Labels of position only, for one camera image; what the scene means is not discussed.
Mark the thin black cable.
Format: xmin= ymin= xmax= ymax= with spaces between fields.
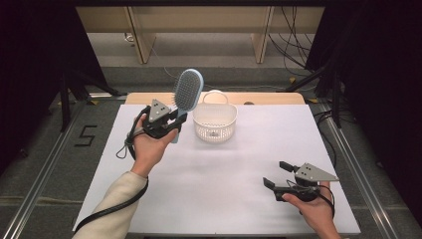
xmin=317 ymin=184 xmax=336 ymax=219

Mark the light blue hairbrush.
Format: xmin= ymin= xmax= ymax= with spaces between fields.
xmin=170 ymin=68 xmax=205 ymax=144

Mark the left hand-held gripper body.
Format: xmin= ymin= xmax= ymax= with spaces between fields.
xmin=142 ymin=99 xmax=173 ymax=139

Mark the grey cord loop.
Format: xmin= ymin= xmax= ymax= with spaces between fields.
xmin=115 ymin=134 xmax=135 ymax=160

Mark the white slotted plastic basket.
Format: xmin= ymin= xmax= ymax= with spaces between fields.
xmin=192 ymin=90 xmax=239 ymax=144

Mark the black metal stand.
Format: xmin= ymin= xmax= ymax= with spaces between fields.
xmin=59 ymin=70 xmax=127 ymax=133
xmin=284 ymin=65 xmax=343 ymax=129

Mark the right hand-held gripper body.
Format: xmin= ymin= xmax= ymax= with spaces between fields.
xmin=274 ymin=162 xmax=340 ymax=203

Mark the bundle of black cables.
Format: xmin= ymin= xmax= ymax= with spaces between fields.
xmin=268 ymin=6 xmax=320 ymax=78

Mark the person's right hand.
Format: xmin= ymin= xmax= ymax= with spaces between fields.
xmin=282 ymin=181 xmax=336 ymax=230

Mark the beige wooden desk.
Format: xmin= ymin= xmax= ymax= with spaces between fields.
xmin=75 ymin=6 xmax=325 ymax=65

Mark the white table cover sheet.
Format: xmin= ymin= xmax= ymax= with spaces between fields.
xmin=72 ymin=104 xmax=361 ymax=235

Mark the thick black cable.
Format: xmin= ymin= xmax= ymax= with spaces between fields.
xmin=73 ymin=105 xmax=151 ymax=233

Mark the black curtain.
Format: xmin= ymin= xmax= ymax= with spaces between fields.
xmin=304 ymin=0 xmax=422 ymax=230
xmin=0 ymin=0 xmax=111 ymax=173

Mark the person's left hand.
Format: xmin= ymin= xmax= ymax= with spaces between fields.
xmin=131 ymin=114 xmax=178 ymax=178

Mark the aluminium floor rail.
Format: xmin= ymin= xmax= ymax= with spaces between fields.
xmin=0 ymin=99 xmax=88 ymax=239
xmin=317 ymin=103 xmax=400 ymax=239

